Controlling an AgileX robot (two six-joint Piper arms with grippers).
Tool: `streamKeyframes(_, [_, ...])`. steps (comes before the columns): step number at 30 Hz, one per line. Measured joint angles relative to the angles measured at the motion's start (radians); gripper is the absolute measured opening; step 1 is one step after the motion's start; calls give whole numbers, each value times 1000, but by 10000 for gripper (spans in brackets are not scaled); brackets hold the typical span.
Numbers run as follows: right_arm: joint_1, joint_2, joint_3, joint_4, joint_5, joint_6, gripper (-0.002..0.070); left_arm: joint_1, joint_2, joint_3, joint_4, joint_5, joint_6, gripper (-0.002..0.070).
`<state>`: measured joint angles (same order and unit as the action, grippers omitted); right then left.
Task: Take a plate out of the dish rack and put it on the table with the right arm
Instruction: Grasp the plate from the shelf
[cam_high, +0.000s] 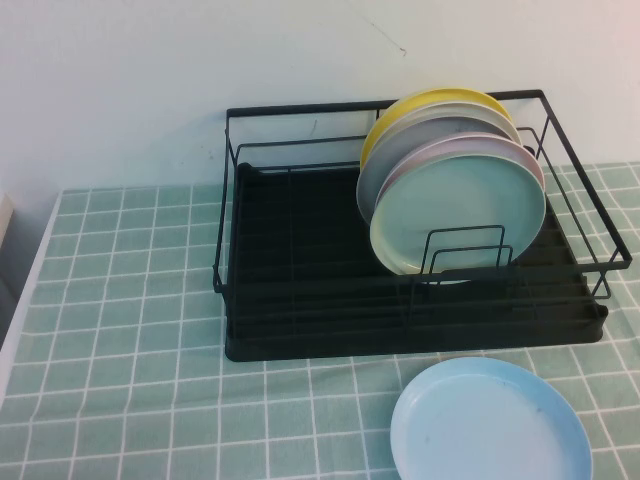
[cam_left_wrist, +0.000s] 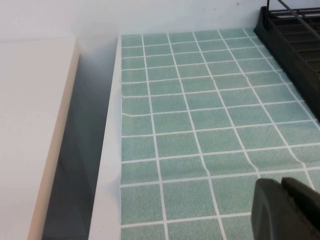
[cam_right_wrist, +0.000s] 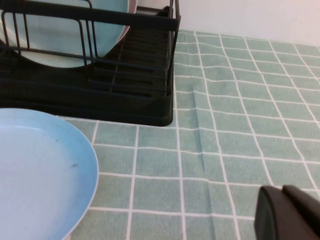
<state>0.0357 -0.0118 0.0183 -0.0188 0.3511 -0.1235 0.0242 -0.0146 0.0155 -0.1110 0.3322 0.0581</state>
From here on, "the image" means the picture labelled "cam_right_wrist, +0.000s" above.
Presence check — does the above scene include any teal green plate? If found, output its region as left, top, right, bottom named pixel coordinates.
left=0, top=0, right=131, bottom=70

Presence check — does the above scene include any light blue plate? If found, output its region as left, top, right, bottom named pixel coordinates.
left=0, top=107, right=100, bottom=240

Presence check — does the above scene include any green checkered tablecloth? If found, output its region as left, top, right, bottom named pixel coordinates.
left=57, top=29, right=320, bottom=240

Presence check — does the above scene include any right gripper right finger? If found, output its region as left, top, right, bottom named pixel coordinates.
left=281, top=184, right=320, bottom=240

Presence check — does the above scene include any black wire dish rack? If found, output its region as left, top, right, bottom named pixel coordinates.
left=0, top=0, right=182, bottom=101

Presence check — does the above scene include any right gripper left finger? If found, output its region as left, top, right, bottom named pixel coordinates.
left=253, top=185, right=301, bottom=240

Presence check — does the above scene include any pink plate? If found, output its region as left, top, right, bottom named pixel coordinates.
left=122, top=0, right=138, bottom=43

